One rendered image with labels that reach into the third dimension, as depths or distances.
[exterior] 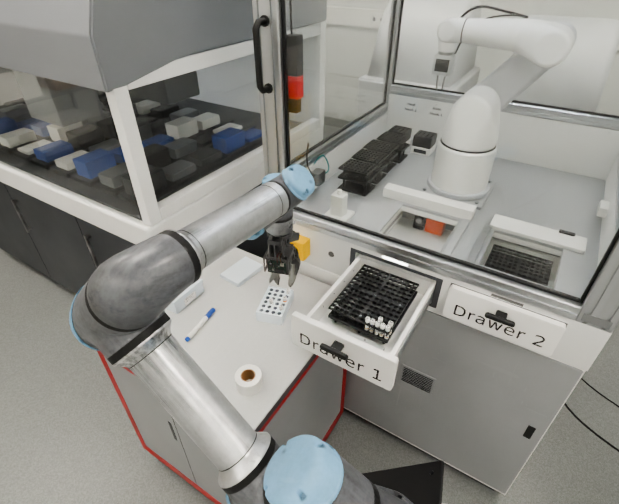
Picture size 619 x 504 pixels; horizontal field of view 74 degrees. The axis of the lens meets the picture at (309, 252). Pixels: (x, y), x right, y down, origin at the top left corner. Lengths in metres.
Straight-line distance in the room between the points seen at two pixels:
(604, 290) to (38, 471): 2.06
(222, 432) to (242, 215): 0.37
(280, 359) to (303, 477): 0.55
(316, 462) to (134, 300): 0.35
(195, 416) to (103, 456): 1.34
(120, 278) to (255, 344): 0.66
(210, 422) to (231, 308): 0.64
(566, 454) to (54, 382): 2.32
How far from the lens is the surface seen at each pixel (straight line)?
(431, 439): 1.78
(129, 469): 2.00
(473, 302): 1.21
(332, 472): 0.69
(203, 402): 0.74
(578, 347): 1.26
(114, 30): 1.34
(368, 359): 1.01
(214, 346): 1.24
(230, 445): 0.77
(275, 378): 1.14
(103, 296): 0.64
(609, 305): 1.17
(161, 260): 0.63
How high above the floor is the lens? 1.69
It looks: 37 degrees down
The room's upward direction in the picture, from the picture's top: straight up
